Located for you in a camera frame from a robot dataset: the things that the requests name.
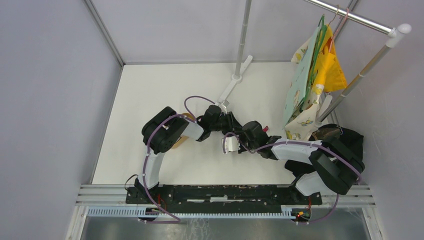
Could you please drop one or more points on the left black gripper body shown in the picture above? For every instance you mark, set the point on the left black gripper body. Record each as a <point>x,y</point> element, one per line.
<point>225,124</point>

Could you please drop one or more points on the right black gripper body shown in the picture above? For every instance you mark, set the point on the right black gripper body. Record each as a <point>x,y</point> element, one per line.
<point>252,145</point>

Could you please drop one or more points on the wooden tray with cards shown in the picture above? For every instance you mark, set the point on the wooden tray with cards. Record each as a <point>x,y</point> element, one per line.
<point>190,132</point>

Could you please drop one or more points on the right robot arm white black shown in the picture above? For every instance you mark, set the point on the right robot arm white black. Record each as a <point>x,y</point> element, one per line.
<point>330,160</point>

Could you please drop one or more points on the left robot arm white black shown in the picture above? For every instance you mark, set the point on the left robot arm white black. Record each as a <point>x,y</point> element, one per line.
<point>167,127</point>

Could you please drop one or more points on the green patterned hanging garment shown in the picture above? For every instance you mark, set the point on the green patterned hanging garment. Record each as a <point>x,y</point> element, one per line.
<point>303,97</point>

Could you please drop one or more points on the camouflage cloth piece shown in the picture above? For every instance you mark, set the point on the camouflage cloth piece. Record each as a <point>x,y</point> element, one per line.
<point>326,132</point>

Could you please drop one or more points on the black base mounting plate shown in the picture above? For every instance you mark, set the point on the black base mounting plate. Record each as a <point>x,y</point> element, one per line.
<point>221,199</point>

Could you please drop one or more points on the yellow hanging garment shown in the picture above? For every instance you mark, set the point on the yellow hanging garment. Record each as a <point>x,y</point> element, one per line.
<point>328,73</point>

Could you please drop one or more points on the black cloth pile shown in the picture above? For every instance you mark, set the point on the black cloth pile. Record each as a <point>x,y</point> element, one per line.
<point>352,139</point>

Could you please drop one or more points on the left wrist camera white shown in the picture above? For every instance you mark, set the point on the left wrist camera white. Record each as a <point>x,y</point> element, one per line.
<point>223,106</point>

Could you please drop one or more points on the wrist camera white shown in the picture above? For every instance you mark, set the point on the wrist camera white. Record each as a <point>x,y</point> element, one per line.
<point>230,144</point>
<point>223,106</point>

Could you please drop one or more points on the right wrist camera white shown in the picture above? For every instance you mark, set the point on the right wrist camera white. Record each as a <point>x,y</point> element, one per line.
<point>230,144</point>

